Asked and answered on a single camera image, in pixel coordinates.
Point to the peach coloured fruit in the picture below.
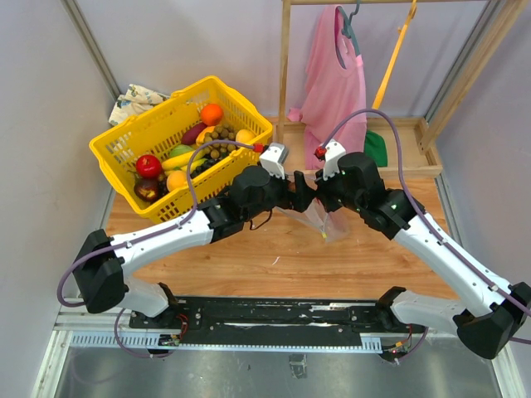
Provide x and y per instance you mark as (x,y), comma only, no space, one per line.
(176,180)

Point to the bright red apple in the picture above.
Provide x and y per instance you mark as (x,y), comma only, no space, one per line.
(148,166)

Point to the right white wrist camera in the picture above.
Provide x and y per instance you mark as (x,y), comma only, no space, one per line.
(330,153)

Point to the purple sweet potato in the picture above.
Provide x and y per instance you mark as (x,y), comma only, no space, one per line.
(190,137)

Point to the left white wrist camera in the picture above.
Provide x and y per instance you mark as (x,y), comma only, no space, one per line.
(273,158)

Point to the clear zip top bag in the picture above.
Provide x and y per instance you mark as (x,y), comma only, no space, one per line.
(331,225)

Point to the yellow banana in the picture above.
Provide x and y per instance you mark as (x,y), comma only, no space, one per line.
(182,159)

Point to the teal clothes hanger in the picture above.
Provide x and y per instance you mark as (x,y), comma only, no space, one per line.
(347,29)

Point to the brown longan bunch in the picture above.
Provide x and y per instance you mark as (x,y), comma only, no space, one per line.
(224,134)

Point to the yellow clothes hanger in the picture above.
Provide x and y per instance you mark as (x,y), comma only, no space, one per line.
(402,31)

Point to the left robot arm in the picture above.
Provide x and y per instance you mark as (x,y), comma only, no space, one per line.
(104,264)

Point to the orange fruit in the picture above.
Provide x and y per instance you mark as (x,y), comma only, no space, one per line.
(211,114)

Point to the green cloth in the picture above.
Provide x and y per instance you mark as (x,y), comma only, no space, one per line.
(375,147)

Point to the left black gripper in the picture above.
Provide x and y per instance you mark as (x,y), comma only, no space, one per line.
(301,198)

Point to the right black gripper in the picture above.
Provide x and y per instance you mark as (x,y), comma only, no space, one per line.
(323,185)

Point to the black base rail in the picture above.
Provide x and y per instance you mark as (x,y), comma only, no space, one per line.
(267,324)

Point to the yellow plastic basket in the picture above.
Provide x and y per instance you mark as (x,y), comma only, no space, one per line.
(159,130)

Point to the pink shirt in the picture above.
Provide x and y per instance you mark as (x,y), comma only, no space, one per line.
(335,83)

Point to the yellow lemon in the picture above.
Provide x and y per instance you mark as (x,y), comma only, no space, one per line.
(244,136)

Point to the patterned cloth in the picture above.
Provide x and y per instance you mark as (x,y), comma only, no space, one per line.
(135,101)

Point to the aluminium frame post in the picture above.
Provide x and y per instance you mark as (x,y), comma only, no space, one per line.
(77,17)
(486,17)

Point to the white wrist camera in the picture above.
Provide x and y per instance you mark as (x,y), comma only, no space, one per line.
(330,153)
(273,158)

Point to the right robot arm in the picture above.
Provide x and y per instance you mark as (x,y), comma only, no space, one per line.
(489,309)

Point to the dark grape bunch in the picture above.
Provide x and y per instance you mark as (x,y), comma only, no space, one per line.
(202,165)

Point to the right aluminium frame post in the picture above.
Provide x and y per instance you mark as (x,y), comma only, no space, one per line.
(486,17)

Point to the left aluminium frame post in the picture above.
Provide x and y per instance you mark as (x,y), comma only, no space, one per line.
(77,17)

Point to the green fruit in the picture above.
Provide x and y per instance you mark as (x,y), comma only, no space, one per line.
(179,150)

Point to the wooden clothes rack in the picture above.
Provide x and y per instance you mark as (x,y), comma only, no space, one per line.
(421,157)

